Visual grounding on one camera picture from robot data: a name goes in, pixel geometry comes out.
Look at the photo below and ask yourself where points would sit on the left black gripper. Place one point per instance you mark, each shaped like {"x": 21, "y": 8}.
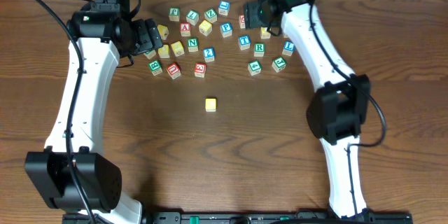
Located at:
{"x": 148, "y": 36}

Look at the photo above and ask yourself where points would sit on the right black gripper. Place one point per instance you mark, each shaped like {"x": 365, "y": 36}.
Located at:
{"x": 250, "y": 15}

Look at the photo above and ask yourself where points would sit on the green R block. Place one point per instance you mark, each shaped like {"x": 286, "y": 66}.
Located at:
{"x": 259, "y": 49}

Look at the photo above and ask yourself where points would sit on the yellow C block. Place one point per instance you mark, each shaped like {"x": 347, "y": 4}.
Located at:
{"x": 211, "y": 104}

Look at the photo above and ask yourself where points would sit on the yellow o block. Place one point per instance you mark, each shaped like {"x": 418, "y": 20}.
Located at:
{"x": 264, "y": 34}
{"x": 164, "y": 52}

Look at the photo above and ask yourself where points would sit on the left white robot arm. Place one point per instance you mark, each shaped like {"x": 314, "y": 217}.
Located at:
{"x": 71, "y": 172}

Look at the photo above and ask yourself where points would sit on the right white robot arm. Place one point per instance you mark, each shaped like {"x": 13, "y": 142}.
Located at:
{"x": 339, "y": 105}

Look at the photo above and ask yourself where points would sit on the red C block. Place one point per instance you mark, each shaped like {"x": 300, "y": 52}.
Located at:
{"x": 242, "y": 22}

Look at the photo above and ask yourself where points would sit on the green V block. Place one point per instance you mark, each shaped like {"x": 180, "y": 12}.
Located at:
{"x": 149, "y": 55}

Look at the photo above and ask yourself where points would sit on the yellow block near left gripper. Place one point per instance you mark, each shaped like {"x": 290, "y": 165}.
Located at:
{"x": 163, "y": 31}

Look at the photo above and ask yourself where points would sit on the blue T block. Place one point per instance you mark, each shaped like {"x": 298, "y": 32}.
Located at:
{"x": 244, "y": 42}

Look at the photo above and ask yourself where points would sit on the blue F block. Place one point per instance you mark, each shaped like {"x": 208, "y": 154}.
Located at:
{"x": 226, "y": 29}

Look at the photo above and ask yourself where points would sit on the yellow S block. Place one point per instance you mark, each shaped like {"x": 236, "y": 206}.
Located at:
{"x": 178, "y": 48}

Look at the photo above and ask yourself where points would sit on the green B block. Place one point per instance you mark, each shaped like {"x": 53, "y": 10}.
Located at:
{"x": 155, "y": 67}

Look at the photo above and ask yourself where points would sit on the blue top block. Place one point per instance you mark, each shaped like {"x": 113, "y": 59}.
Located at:
{"x": 223, "y": 8}

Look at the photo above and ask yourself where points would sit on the green P block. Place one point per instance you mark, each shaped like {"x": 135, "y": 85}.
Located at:
{"x": 174, "y": 14}

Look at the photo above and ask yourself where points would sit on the red A block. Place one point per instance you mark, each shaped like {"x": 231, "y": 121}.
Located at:
{"x": 185, "y": 29}

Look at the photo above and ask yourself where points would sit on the green Z block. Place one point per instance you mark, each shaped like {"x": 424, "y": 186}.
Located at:
{"x": 211, "y": 15}

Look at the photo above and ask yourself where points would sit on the red U block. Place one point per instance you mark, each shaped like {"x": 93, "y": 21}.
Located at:
{"x": 174, "y": 70}

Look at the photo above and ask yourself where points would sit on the green N block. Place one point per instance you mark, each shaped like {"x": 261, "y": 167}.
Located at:
{"x": 192, "y": 45}

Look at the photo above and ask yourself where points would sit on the blue L block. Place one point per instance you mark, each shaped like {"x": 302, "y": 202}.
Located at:
{"x": 288, "y": 48}

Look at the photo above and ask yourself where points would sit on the yellow block upper middle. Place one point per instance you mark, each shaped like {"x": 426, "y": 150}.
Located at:
{"x": 205, "y": 28}

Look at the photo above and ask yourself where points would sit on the green 4 block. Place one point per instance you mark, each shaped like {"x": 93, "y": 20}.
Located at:
{"x": 254, "y": 67}

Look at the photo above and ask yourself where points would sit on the green J block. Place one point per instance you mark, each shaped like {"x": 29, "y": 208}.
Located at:
{"x": 279, "y": 64}

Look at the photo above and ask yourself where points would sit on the blue 2 block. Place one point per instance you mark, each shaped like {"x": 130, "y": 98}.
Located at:
{"x": 209, "y": 54}

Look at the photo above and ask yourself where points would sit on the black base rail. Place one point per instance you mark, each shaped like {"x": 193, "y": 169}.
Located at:
{"x": 258, "y": 218}

